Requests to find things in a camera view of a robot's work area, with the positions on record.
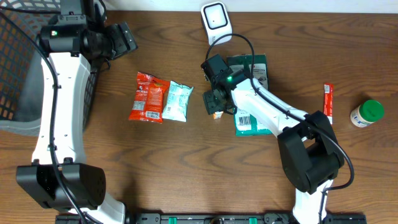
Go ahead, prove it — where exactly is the orange tissue pack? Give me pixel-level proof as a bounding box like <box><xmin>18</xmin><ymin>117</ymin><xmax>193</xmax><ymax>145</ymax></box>
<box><xmin>213</xmin><ymin>111</ymin><xmax>224</xmax><ymax>119</ymax></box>

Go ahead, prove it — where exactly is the mint green snack bag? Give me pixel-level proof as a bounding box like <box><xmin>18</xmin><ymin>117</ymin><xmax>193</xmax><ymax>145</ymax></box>
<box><xmin>162</xmin><ymin>81</ymin><xmax>193</xmax><ymax>122</ymax></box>

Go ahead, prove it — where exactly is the green white glove pack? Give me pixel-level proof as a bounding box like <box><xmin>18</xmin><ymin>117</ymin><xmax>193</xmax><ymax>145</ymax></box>
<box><xmin>227</xmin><ymin>54</ymin><xmax>272</xmax><ymax>136</ymax></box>

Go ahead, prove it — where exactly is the red snack bag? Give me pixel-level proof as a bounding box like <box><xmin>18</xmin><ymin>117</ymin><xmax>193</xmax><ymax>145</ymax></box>
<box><xmin>129</xmin><ymin>72</ymin><xmax>170</xmax><ymax>123</ymax></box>

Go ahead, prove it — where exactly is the red snack stick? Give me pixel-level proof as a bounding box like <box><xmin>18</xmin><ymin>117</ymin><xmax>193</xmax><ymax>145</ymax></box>
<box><xmin>323</xmin><ymin>83</ymin><xmax>333</xmax><ymax>124</ymax></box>

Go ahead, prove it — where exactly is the green lidded jar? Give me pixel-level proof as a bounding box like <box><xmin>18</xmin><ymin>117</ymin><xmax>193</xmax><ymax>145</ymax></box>
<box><xmin>349</xmin><ymin>100</ymin><xmax>384</xmax><ymax>128</ymax></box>

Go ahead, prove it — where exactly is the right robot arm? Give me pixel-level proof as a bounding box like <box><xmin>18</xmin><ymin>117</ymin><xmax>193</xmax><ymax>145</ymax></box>
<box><xmin>203</xmin><ymin>71</ymin><xmax>352</xmax><ymax>223</ymax></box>

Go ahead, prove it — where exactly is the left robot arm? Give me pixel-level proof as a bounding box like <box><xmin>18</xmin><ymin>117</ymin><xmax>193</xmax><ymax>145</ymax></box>
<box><xmin>16</xmin><ymin>22</ymin><xmax>137</xmax><ymax>223</ymax></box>

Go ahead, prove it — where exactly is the white barcode scanner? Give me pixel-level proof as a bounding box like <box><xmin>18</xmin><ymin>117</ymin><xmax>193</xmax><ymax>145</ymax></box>
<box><xmin>200</xmin><ymin>1</ymin><xmax>233</xmax><ymax>45</ymax></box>

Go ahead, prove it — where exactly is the grey plastic basket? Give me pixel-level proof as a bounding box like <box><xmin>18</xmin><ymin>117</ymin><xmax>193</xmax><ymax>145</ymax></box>
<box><xmin>0</xmin><ymin>0</ymin><xmax>100</xmax><ymax>138</ymax></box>

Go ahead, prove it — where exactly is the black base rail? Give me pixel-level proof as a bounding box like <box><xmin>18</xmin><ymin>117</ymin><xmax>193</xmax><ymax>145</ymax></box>
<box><xmin>55</xmin><ymin>211</ymin><xmax>368</xmax><ymax>224</ymax></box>

